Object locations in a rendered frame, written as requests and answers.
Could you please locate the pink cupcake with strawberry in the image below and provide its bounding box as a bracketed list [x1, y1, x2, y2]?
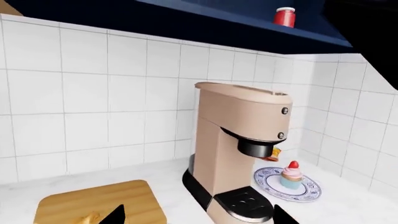
[279, 161, 303, 190]

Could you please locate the red jam jar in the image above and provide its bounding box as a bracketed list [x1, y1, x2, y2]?
[273, 7, 297, 28]

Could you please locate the wooden cutting board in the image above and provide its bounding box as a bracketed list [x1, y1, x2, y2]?
[33, 179, 169, 224]

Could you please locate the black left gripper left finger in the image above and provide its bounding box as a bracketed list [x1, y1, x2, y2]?
[98, 203, 126, 224]

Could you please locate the orange snack packet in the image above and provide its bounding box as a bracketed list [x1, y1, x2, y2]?
[263, 147, 282, 162]

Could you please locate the blue patterned white plate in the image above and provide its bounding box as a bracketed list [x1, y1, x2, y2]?
[254, 166, 322, 203]

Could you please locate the dark blue wall cabinet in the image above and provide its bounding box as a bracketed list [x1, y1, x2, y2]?
[0, 0, 354, 55]

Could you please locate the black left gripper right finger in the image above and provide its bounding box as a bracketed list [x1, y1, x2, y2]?
[273, 203, 300, 224]

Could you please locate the beige coffee machine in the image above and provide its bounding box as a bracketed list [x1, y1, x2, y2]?
[182, 81, 294, 224]

